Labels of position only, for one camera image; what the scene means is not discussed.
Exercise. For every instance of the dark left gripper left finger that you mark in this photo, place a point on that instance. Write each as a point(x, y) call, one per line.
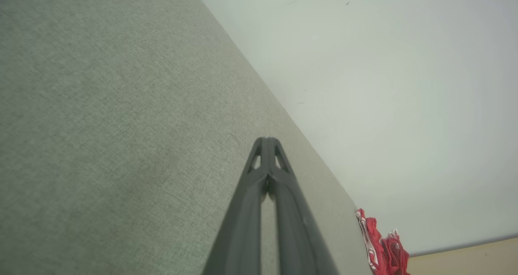
point(243, 226)

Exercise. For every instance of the red Bulls basketball jersey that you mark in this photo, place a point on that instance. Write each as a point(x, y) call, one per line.
point(384, 250)

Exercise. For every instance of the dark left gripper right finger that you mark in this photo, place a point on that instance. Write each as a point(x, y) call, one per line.
point(295, 234)

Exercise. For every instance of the grey fabric sofa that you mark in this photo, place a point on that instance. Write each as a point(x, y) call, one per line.
point(101, 105)

